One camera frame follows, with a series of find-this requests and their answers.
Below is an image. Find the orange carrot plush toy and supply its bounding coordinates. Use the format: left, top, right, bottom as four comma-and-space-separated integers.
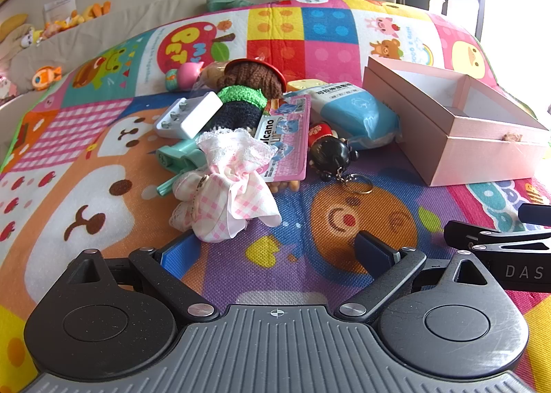
84, 1, 112, 21

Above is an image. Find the teal cloth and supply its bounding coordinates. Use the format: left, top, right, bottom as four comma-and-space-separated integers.
206, 0, 254, 11

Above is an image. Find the bread packet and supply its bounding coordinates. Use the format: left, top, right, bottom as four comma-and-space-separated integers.
194, 61, 231, 90

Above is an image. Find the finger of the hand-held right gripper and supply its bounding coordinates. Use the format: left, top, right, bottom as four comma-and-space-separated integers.
518, 204, 551, 226
443, 220, 551, 254

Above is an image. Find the pink checked lace cloth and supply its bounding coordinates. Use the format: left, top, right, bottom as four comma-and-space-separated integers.
170, 128, 282, 244

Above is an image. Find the white paper card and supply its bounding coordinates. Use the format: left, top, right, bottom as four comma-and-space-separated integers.
43, 0, 78, 23

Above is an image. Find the teal plastic crank handle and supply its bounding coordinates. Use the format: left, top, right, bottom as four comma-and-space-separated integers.
155, 138, 205, 196

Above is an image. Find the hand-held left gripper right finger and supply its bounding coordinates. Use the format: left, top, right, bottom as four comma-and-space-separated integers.
336, 230, 502, 325

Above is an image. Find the colourful cartoon printed blanket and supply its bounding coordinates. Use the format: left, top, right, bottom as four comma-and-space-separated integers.
0, 0, 551, 393

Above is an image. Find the pink keyboard print snack packet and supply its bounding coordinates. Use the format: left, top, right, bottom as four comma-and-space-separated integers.
254, 94, 311, 195

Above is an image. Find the beige rabbit plush toy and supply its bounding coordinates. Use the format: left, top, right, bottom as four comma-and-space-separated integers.
0, 14, 44, 60

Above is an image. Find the crocheted doll with brown hair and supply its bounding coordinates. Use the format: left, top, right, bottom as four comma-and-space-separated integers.
200, 58, 287, 137

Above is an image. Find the pink cardboard box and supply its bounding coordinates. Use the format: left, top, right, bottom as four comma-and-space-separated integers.
362, 56, 551, 187

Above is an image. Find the orange fish plush toy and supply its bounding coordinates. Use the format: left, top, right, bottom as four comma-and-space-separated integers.
31, 66, 63, 90

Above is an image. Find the black doll keychain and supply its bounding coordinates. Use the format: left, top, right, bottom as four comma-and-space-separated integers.
309, 121, 374, 195

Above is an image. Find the pink and teal squishy toy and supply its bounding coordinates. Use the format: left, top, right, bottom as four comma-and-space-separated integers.
164, 62, 203, 92

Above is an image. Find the blue tissue pack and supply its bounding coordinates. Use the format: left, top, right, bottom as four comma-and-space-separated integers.
308, 82, 403, 148

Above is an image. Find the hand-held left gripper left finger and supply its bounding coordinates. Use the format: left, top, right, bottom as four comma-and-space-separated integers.
66, 230, 220, 323

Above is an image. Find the yellow cheese keychain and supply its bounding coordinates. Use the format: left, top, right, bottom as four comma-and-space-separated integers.
286, 78, 328, 94

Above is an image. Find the yellow plush toy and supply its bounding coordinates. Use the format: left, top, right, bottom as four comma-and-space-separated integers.
43, 10, 87, 38

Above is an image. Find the white battery charger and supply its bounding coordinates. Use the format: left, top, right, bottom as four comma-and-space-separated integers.
154, 92, 223, 141

